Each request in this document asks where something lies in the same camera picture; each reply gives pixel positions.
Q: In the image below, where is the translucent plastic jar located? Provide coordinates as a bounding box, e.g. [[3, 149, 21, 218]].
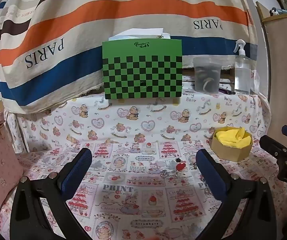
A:
[[193, 57, 221, 94]]

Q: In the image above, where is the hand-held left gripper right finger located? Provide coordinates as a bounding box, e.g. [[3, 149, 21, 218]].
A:
[[196, 149, 278, 240]]

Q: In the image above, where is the wooden board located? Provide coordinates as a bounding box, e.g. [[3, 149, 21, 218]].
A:
[[256, 1, 287, 153]]

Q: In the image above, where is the gold hexagonal box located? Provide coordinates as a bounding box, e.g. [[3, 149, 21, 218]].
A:
[[211, 127, 253, 162]]

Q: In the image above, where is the white paper sheet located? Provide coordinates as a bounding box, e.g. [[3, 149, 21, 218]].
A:
[[108, 27, 171, 42]]

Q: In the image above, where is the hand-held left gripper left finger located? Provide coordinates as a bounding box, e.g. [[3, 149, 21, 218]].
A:
[[10, 147, 94, 240]]

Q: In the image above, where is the striped printed blanket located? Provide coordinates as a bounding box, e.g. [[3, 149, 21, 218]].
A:
[[0, 0, 259, 114]]

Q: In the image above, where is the yellow cloth lining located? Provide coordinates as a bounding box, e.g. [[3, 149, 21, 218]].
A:
[[215, 127, 252, 147]]

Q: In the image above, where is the clear spray bottle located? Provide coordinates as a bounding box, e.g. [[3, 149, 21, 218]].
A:
[[234, 39, 252, 95]]

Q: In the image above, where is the strawberry print cloth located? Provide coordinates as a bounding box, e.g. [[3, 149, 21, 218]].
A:
[[0, 140, 287, 240]]

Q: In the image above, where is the bear print cloth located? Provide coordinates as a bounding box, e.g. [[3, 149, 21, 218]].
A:
[[3, 75, 271, 153]]

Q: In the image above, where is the green checkered box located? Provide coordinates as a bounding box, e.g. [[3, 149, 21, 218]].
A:
[[102, 39, 183, 100]]

